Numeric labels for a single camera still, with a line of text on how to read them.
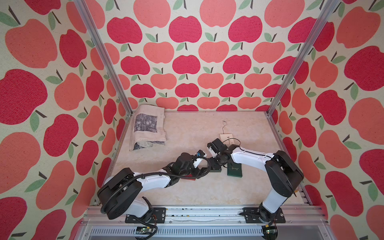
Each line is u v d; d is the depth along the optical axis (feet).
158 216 2.43
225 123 3.76
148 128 3.40
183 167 2.19
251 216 2.40
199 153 2.39
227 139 2.71
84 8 2.31
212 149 2.52
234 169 2.90
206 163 3.04
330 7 2.27
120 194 1.43
